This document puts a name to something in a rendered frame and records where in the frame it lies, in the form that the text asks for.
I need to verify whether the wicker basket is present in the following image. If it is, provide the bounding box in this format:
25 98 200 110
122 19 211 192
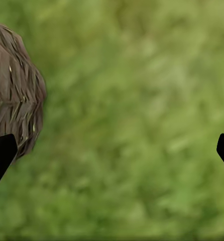
0 23 47 164

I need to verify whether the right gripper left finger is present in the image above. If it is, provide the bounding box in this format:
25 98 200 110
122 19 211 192
0 132 18 180

